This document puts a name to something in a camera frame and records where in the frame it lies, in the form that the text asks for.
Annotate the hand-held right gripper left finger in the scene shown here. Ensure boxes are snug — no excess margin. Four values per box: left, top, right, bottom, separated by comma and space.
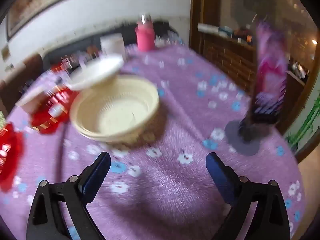
26, 151, 112, 240

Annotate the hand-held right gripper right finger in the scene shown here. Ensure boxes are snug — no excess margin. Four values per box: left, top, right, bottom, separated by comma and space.
205, 152, 292, 240

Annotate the cream plastic colander basket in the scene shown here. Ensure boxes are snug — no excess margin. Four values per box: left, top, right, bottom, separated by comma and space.
69, 75, 160, 145

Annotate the grey phone stand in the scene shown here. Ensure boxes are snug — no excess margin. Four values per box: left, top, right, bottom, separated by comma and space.
224, 119, 262, 157

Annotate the purple floral tablecloth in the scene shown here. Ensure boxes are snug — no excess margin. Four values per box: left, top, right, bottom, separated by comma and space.
0, 45, 307, 240

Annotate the red plate with gold rim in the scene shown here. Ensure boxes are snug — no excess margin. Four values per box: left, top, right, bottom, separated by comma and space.
30, 85, 80, 134
50, 62, 73, 77

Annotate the red packet at left edge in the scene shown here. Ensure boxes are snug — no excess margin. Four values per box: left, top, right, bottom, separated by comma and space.
0, 122, 25, 193

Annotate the purple pink package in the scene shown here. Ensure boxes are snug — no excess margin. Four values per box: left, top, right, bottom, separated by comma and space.
246, 20, 288, 125

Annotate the brown wooden cabinet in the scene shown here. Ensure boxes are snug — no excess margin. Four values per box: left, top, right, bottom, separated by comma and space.
190, 0, 320, 140

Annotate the brown chair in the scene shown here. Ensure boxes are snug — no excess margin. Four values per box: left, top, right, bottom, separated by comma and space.
0, 54, 44, 115

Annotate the white plastic jar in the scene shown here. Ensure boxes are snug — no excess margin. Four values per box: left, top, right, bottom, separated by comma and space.
100, 34, 125, 58

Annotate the black sofa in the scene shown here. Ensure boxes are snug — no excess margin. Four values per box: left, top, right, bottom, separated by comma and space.
42, 21, 185, 65

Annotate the bottle in pink knit sleeve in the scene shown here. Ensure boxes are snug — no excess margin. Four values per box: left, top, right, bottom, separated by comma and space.
135, 14, 155, 52

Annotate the green bamboo wall sticker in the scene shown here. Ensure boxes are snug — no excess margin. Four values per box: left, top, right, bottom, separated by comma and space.
285, 97, 320, 155

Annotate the framed wall picture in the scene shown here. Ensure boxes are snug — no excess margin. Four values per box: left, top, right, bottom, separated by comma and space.
6, 0, 105, 42

